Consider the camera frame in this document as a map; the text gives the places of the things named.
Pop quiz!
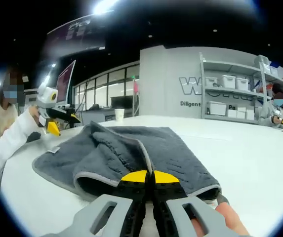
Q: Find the curved computer monitor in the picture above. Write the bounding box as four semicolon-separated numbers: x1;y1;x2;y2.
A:
56;59;77;104

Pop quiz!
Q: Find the white lidded storage bin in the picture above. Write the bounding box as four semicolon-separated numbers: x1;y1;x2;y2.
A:
221;75;236;89
235;77;249;91

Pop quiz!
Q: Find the dark grey towel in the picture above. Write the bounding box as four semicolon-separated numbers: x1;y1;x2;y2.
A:
32;120;231;205

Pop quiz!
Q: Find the ceiling light strip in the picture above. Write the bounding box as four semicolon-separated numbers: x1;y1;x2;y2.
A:
93;0;122;15

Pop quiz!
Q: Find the grey metal shelf rack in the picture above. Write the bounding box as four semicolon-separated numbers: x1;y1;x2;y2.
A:
199;51;283;124

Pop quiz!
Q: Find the clear storage bin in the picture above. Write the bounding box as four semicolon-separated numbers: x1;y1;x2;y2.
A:
204;76;218;87

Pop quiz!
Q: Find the grey counter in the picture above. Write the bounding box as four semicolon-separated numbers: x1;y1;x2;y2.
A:
81;108;135;122

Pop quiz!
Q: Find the hanging dark display screen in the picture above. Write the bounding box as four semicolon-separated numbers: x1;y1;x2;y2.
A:
43;13;107;54

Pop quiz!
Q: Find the person's right hand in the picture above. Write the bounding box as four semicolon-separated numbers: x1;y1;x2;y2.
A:
215;203;250;237

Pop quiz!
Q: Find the person's left hand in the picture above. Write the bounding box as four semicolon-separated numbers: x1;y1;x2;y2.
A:
28;105;45;128

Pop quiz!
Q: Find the large white storage bin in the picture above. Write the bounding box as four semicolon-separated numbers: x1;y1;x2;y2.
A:
206;101;227;116

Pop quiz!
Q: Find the black flat screen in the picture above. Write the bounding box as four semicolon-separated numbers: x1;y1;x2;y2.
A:
111;95;134;110

